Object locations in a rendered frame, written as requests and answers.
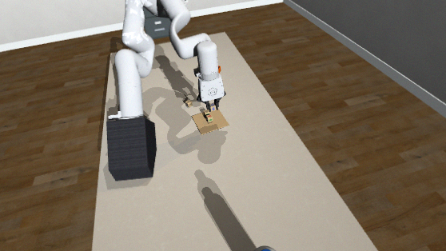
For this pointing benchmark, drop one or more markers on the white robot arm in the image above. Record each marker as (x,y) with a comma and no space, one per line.
(131,66)

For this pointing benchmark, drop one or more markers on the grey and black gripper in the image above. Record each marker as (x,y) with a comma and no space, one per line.
(209,90)

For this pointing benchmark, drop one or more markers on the tan flat square mat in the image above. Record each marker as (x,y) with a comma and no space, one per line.
(205,127)

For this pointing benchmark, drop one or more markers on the grey bottle with blue cap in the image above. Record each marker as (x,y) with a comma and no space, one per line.
(264,248)

